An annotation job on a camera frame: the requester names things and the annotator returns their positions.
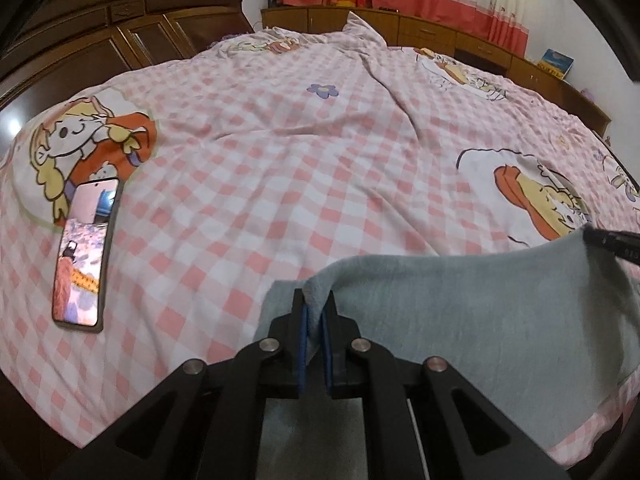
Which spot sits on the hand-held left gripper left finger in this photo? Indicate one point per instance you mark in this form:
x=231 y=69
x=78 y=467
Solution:
x=303 y=345

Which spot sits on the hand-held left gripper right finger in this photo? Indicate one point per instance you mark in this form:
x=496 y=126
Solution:
x=329 y=347

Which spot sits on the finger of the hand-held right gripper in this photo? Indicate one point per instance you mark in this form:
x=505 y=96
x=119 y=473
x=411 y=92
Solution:
x=617 y=246

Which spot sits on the grey-blue pants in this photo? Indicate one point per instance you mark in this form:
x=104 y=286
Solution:
x=475 y=310

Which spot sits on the pink checked printed blanket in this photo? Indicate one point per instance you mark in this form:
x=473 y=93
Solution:
x=280 y=160

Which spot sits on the blue book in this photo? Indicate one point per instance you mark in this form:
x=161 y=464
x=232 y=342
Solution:
x=556 y=62

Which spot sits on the smartphone with lit screen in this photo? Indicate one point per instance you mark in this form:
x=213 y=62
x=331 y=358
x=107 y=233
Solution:
x=82 y=270

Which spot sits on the low wooden cabinet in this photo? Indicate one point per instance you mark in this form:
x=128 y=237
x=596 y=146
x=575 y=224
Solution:
x=435 y=35

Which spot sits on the dark wooden headboard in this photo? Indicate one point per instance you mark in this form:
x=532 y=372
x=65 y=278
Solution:
x=100 y=35

